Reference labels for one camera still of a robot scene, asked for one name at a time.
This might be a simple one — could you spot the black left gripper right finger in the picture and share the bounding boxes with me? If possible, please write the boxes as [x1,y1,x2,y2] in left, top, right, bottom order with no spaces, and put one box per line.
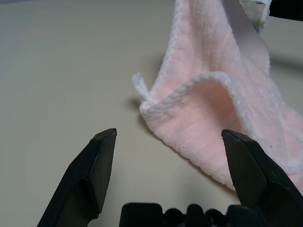
[221,129,303,227]

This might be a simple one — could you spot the pink towel with white trim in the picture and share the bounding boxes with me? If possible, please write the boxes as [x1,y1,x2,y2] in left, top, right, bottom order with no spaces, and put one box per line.
[132,0,303,191]

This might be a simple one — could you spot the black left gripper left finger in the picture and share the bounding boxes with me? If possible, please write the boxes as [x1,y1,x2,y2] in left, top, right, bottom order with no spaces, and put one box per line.
[36,128,117,227]

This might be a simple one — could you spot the beige folded towel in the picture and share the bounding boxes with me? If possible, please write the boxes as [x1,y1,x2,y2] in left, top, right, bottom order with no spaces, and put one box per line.
[239,0,272,26]

